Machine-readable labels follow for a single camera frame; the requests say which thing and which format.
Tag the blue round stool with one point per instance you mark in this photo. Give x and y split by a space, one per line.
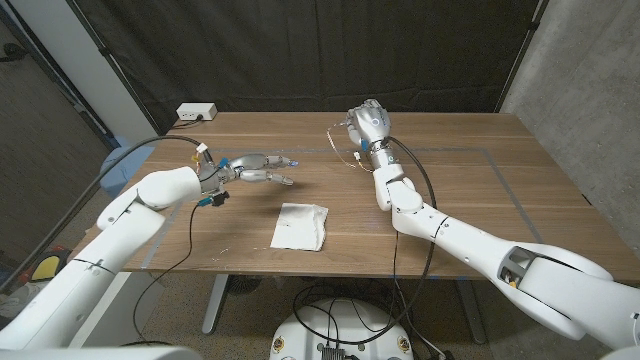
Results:
120 170

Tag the white power strip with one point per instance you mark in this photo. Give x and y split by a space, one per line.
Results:
195 111

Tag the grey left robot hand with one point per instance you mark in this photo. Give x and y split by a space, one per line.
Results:
250 162

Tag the grey table leg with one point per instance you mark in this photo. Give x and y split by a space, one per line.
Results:
216 300
472 315

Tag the white tissue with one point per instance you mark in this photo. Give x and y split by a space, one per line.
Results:
300 227

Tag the black backdrop stand pole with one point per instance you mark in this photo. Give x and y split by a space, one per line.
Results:
522 52
107 55

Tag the yellow and black floor object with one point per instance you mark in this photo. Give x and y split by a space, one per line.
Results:
47 267

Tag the clear frame glasses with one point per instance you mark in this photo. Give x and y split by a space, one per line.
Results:
334 145

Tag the black backdrop curtain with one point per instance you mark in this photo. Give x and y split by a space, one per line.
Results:
300 50

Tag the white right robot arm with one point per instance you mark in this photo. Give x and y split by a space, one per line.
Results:
475 245

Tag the grey tape outline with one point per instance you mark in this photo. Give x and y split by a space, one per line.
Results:
450 148

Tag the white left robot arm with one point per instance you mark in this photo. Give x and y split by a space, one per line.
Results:
100 250

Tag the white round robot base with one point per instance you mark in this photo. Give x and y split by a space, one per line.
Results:
300 335

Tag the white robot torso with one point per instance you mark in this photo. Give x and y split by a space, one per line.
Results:
100 354

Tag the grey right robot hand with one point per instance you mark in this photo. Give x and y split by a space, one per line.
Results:
372 122

